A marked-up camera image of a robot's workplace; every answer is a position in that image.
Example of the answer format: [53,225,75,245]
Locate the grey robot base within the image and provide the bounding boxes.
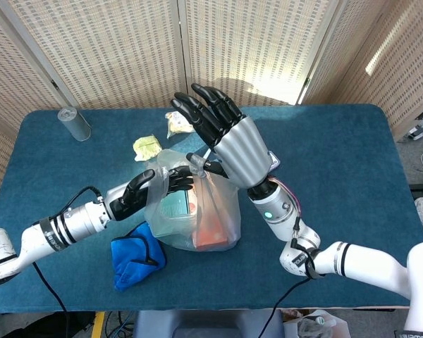
[133,309,286,338]

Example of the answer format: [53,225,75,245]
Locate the teal cardboard box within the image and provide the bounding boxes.
[158,189,192,218]

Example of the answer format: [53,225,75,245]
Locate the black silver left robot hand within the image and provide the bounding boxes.
[104,165,195,222]

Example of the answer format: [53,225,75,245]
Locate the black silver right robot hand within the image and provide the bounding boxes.
[170,83,274,189]

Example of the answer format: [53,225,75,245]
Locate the translucent plastic bag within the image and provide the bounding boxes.
[143,149,242,252]

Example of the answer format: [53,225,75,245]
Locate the woven folding screen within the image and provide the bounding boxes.
[0,0,423,226]

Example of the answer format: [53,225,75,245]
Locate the blue cable bundle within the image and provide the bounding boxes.
[104,311,137,338]

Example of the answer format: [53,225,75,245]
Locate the crumpled yellow wrapper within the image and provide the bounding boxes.
[132,134,162,162]

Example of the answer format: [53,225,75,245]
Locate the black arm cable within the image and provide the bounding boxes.
[31,185,103,338]
[257,216,325,338]

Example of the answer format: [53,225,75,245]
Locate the teal table cover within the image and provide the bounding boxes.
[0,104,415,313]

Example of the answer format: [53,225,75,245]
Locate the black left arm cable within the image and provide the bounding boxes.
[31,185,103,338]

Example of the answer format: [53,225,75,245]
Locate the clear snack packet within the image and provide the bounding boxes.
[164,111,197,139]

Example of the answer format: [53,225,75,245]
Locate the clear purple plastic case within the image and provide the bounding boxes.
[267,151,281,173]

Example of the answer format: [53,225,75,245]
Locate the orange cardboard box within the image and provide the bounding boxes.
[188,188,230,249]

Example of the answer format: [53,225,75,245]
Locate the blue cloth with black trim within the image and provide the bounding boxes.
[110,221,168,292]

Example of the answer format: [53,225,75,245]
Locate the white power strip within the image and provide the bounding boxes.
[405,111,423,142]

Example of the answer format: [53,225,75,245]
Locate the white bag on floor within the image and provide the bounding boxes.
[284,309,352,338]

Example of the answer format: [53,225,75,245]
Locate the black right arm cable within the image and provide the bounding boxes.
[257,216,325,338]

